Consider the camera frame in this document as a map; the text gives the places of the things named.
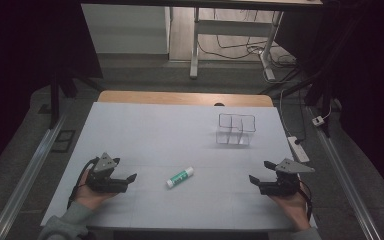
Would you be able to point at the person's right hand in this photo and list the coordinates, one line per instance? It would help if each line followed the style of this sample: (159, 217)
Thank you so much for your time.
(291, 208)

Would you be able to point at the person's left hand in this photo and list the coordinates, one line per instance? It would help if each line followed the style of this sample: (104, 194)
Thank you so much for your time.
(91, 196)

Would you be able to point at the black square floor frame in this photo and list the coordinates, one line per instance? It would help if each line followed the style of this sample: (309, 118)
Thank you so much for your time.
(63, 141)

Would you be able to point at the small white adapter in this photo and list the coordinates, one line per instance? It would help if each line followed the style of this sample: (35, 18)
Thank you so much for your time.
(318, 121)

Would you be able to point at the white power strip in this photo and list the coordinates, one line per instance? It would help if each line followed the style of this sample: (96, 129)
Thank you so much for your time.
(298, 149)

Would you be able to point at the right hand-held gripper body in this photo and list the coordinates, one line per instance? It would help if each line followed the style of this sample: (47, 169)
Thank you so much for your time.
(285, 180)

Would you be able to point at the dark curtain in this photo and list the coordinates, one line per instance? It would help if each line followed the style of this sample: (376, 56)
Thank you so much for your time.
(363, 83)
(16, 66)

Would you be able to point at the white desk frame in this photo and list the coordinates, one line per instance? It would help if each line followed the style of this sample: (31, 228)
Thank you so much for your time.
(233, 28)

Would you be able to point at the white table mat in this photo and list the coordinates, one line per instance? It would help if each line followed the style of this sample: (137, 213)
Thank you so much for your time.
(166, 140)

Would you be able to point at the white cabinet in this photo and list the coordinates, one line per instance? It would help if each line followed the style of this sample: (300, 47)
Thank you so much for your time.
(126, 30)

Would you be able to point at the black metal stand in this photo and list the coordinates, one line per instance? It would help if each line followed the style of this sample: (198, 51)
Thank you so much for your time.
(56, 96)
(320, 86)

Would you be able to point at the clear plastic organizer box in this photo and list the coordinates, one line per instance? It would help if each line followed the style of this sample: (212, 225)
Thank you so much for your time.
(236, 130)

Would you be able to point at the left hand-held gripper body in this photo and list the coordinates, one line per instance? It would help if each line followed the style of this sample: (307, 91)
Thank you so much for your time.
(105, 175)

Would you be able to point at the aluminium rail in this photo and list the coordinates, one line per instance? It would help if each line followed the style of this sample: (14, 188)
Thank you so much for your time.
(26, 180)
(343, 180)

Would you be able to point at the green and white glue stick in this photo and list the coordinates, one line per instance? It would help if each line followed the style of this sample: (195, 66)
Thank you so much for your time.
(180, 177)

